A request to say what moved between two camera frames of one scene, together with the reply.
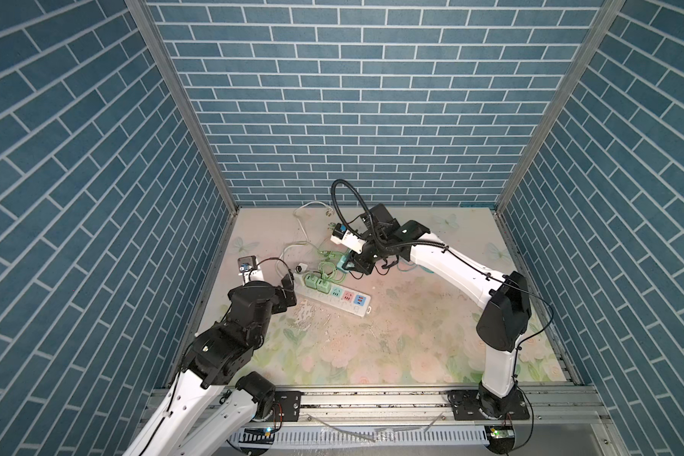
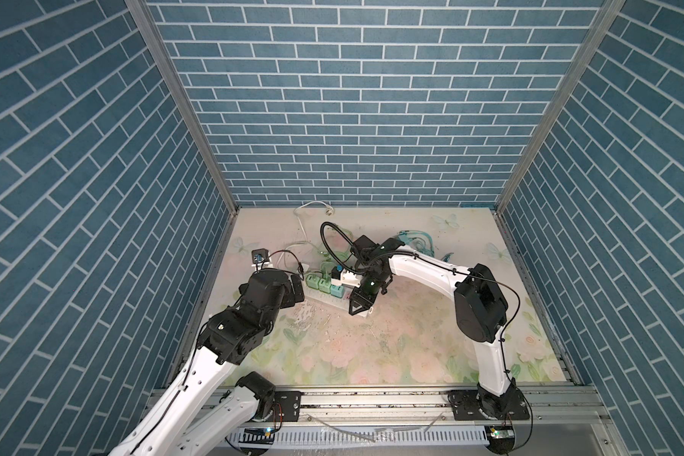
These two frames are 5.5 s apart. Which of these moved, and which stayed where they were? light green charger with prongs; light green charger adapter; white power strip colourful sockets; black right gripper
Moved: black right gripper
Stayed: white power strip colourful sockets; light green charger with prongs; light green charger adapter
